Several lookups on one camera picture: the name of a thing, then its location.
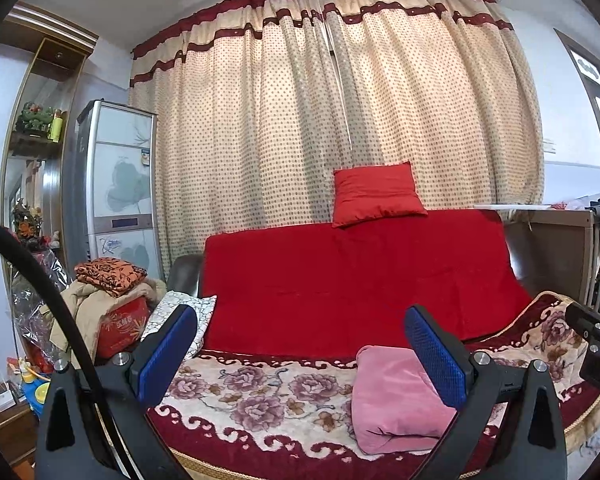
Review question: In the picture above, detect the green ornament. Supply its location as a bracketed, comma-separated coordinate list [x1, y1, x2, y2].
[14, 101, 54, 137]

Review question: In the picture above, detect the pink fleece jacket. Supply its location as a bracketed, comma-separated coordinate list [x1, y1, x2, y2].
[352, 344, 462, 457]

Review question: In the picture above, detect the white board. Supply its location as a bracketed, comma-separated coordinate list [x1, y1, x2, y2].
[472, 203, 554, 211]

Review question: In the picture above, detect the dark leather sofa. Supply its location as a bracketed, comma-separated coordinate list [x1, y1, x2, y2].
[166, 254, 207, 298]

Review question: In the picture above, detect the red cardboard box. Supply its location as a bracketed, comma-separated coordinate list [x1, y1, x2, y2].
[94, 296, 152, 361]

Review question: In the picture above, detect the standing air conditioner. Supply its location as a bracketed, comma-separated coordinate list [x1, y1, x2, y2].
[61, 99, 162, 287]

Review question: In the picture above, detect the flower decoration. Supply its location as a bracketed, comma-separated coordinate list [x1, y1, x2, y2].
[10, 199, 44, 247]

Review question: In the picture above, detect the wooden display cabinet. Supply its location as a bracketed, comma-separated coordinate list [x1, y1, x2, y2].
[0, 1, 100, 281]

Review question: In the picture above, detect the black cable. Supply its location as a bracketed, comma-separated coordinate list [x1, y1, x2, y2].
[0, 213, 181, 480]

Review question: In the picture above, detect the red cushion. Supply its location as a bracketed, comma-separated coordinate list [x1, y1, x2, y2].
[331, 161, 429, 229]

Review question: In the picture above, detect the white black patterned pillow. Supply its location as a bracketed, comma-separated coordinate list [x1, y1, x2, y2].
[139, 290, 219, 361]

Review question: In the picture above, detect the beige coat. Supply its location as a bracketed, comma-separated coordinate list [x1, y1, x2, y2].
[49, 279, 169, 357]

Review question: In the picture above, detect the floral plush blanket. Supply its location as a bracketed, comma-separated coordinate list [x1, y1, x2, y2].
[145, 291, 600, 480]

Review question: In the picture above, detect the dotted beige curtain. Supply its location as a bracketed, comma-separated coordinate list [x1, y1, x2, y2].
[128, 0, 547, 268]

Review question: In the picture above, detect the silver foil wrapping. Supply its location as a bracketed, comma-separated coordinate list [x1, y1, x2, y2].
[11, 254, 77, 362]

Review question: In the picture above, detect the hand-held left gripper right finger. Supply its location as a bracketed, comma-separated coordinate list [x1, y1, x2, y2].
[404, 304, 568, 480]

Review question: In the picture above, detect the red sofa cover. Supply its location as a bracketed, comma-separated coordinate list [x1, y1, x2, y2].
[200, 208, 535, 363]

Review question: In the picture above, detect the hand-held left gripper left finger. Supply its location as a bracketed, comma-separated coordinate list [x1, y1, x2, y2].
[34, 303, 199, 480]

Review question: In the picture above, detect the blue container yellow lid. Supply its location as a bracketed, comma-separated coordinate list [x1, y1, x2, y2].
[19, 374, 52, 417]

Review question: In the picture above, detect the orange black patterned cloth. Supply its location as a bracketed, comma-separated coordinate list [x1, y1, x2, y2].
[74, 258, 149, 298]

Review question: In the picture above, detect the wooden side table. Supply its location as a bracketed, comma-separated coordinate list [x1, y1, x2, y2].
[0, 399, 38, 467]

